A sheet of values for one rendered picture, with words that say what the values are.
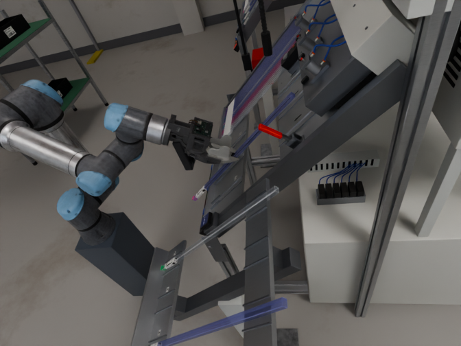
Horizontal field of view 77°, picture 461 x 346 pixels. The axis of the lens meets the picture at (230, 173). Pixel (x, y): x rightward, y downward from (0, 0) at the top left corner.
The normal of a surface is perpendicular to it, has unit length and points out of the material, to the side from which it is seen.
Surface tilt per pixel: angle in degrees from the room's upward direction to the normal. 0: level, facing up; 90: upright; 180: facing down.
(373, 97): 90
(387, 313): 0
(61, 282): 0
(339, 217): 0
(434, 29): 90
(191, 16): 90
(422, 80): 90
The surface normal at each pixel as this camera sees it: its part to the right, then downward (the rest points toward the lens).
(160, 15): -0.04, 0.73
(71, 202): -0.29, -0.57
